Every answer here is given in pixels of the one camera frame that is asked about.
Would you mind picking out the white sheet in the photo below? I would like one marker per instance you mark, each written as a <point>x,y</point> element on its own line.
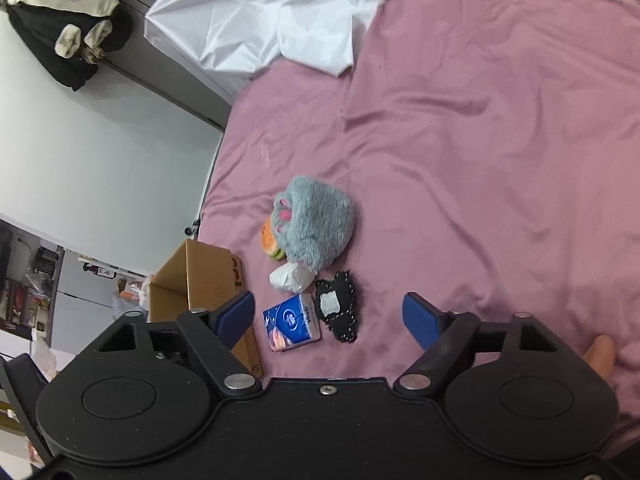
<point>250,10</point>

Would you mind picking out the person's right hand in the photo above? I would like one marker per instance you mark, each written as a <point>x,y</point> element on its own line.
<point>600,357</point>

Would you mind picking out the black and white jacket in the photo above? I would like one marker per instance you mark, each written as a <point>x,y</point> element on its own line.
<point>40,60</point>

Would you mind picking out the plush burger toy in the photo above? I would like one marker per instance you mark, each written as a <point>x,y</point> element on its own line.
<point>270,242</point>

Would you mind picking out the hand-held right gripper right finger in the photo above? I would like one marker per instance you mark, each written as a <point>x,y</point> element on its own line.
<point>420,322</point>

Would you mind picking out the dark knitted cloth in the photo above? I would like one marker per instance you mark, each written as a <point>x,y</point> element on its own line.
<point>345,327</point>

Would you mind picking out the cardboard box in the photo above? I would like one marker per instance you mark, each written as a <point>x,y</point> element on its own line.
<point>205,275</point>

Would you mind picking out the white bag with red print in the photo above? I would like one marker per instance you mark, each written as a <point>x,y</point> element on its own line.
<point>45,357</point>

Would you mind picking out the blue tissue packet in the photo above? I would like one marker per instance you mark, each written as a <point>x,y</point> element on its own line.
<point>290,322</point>

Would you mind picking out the pink bed sheet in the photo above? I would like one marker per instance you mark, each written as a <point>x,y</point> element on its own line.
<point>475,160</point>

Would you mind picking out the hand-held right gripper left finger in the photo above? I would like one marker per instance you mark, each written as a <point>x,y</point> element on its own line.
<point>237,317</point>

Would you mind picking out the grey door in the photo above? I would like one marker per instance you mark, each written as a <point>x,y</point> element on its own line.
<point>175,70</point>

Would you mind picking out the grey plush paw toy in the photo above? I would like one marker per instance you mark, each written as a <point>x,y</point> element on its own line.
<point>320,220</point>

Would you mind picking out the small black dumbbell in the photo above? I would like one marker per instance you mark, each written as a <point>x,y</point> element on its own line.
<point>191,229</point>

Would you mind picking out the white cabinet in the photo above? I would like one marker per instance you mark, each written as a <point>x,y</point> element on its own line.
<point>80,310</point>

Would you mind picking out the dark shelf unit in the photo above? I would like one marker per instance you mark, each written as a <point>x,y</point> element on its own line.
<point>25,285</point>

